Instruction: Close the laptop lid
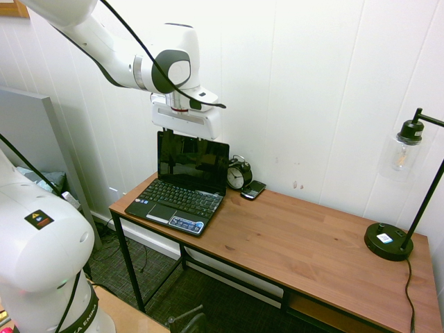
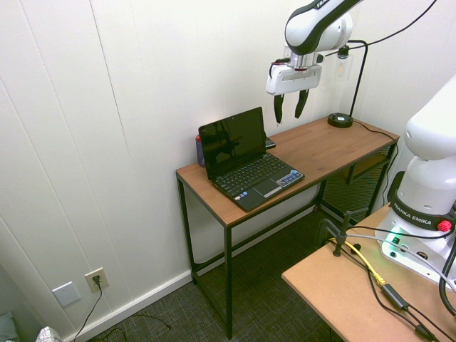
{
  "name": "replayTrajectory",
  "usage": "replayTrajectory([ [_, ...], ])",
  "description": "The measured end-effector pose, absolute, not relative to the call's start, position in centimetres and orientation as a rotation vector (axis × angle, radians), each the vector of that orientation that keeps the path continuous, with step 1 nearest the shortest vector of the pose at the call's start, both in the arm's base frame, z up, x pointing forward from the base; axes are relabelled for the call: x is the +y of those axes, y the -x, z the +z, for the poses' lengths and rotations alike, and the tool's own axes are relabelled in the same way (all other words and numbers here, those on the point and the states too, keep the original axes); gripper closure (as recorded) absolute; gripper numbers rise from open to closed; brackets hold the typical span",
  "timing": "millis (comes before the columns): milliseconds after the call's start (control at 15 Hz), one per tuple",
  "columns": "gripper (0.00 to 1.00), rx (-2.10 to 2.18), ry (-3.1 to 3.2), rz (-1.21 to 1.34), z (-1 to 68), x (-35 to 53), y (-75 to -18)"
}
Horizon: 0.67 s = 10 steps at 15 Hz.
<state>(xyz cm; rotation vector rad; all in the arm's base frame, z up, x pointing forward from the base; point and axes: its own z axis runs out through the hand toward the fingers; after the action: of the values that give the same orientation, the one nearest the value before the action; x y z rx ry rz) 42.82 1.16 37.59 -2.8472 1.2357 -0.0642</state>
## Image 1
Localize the wooden picture frame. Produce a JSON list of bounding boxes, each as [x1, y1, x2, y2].
[[0, 0, 31, 19]]

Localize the small white patterned box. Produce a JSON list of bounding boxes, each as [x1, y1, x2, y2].
[[61, 191, 83, 210]]

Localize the black keypad phone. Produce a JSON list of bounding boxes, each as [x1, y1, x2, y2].
[[240, 180, 267, 201]]

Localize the black desk lamp glass shade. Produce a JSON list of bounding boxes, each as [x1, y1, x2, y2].
[[364, 108, 444, 262]]

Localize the grey upright board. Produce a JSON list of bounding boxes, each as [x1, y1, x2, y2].
[[0, 86, 103, 250]]

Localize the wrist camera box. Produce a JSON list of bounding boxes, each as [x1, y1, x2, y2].
[[188, 88, 227, 112]]

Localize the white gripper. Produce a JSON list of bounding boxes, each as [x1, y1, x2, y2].
[[151, 101, 222, 142]]

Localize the black cables on floor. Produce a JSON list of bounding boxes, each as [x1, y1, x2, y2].
[[92, 221, 150, 275]]

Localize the black twin-bell alarm clock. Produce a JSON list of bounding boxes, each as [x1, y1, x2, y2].
[[226, 155, 254, 191]]

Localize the wooden desk black metal frame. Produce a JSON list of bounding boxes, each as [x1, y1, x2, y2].
[[108, 171, 443, 333]]

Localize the black laptop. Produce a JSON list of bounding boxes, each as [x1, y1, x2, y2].
[[123, 130, 230, 237]]

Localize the teal patterned pillow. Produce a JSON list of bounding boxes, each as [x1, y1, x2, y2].
[[15, 166, 67, 195]]

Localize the black lamp power cord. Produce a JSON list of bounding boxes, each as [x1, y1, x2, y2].
[[404, 258, 417, 333]]

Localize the black metal clamp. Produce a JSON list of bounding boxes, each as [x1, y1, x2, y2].
[[164, 304, 209, 333]]

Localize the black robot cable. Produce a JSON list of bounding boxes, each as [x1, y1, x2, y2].
[[99, 0, 227, 110]]

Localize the light wooden robot table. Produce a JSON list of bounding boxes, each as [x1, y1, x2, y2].
[[86, 282, 171, 333]]

